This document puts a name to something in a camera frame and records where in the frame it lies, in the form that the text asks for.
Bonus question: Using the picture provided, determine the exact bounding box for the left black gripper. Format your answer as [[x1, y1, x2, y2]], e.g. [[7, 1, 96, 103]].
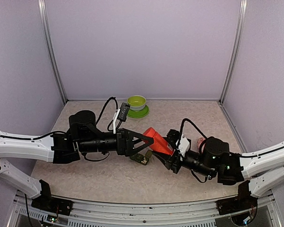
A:
[[79, 128, 154, 157]]

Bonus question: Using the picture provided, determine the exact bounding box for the red pill bottle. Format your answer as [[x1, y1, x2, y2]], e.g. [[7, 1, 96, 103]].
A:
[[143, 127, 174, 156]]

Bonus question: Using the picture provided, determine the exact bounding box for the green weekly pill organizer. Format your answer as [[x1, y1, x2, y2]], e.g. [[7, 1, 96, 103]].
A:
[[130, 150, 152, 165]]

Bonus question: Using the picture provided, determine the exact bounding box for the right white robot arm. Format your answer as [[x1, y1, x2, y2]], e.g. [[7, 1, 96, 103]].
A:
[[152, 118, 284, 210]]

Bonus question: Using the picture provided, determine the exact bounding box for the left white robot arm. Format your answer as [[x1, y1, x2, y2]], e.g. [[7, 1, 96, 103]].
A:
[[0, 110, 154, 210]]

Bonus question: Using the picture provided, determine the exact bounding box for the green saucer plate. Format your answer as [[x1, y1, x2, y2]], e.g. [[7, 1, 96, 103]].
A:
[[127, 105, 149, 118]]

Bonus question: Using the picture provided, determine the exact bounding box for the red patterned oval tin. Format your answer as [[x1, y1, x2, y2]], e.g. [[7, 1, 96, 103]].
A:
[[197, 137, 206, 153]]

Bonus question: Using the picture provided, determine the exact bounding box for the green and white bowl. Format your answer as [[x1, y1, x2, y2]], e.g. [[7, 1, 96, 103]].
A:
[[127, 95, 147, 111]]

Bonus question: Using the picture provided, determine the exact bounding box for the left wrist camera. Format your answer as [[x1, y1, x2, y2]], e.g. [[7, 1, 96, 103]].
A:
[[112, 103, 130, 134]]

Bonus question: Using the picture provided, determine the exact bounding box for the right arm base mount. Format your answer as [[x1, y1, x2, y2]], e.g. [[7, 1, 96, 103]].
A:
[[216, 197, 257, 215]]

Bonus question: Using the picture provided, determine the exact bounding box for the front aluminium rail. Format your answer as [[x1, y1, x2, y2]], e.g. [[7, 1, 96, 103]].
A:
[[13, 186, 281, 227]]

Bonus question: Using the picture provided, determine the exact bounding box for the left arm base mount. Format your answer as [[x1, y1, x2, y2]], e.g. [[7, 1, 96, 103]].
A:
[[31, 196, 73, 216]]

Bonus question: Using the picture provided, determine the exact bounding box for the right aluminium frame post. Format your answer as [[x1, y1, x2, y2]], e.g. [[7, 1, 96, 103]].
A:
[[219, 0, 248, 105]]

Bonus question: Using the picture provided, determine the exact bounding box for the aluminium frame post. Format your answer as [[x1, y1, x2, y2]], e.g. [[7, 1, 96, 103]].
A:
[[219, 0, 248, 105], [38, 0, 68, 105]]

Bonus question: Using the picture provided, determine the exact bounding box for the left aluminium frame post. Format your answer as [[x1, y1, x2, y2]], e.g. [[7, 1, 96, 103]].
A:
[[38, 0, 68, 105]]

